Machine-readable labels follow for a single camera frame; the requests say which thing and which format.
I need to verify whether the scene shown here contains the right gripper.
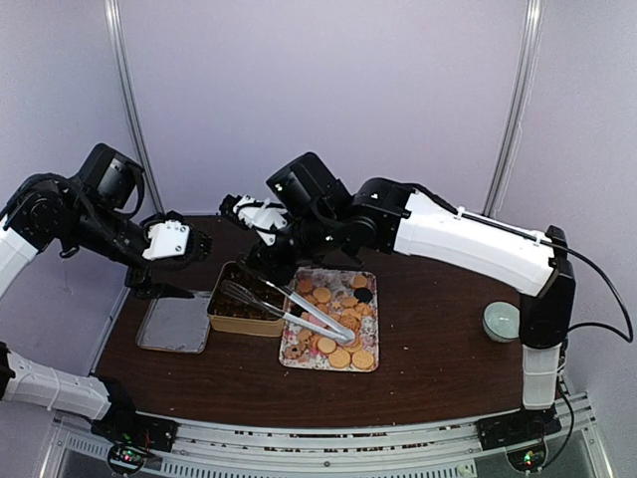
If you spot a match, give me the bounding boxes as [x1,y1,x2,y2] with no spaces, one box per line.
[247,209,340,286]

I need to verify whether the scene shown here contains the steel kitchen tongs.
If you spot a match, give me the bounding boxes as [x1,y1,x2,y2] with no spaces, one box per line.
[219,278,358,348]

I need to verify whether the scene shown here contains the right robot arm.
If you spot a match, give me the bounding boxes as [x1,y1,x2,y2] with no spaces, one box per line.
[230,152,575,440]

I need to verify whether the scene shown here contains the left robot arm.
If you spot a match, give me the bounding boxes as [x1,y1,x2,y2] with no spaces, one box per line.
[1,143,212,442]

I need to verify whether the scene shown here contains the silver tin lid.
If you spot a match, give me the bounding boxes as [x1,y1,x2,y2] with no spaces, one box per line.
[135,291,211,355]

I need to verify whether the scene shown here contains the gold cookie tin box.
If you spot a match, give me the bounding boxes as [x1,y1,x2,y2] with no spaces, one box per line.
[207,261,285,338]

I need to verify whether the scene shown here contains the floral cookie tray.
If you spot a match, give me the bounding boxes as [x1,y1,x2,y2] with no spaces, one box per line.
[279,268,379,372]

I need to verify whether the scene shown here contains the round golden biscuit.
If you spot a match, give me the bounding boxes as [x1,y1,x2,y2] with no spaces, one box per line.
[327,348,351,369]
[351,350,375,370]

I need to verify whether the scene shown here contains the pale ceramic bowl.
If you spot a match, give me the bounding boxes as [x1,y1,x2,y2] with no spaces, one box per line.
[483,302,520,344]

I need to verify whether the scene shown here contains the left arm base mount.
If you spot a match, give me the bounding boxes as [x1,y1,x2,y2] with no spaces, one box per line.
[89,414,178,477]

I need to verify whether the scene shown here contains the front aluminium rail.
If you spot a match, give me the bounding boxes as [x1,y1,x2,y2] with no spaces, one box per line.
[36,393,618,477]

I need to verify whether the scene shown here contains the left aluminium frame post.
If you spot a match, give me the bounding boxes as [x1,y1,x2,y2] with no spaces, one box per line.
[104,0,165,213]

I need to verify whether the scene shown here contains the aluminium frame post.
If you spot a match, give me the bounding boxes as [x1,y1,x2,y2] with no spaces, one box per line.
[483,0,544,218]
[104,0,165,213]

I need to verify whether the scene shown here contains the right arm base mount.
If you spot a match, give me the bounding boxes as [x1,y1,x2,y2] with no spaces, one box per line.
[476,410,562,474]

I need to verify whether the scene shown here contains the right aluminium frame post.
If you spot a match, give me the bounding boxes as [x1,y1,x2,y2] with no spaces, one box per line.
[483,0,544,218]

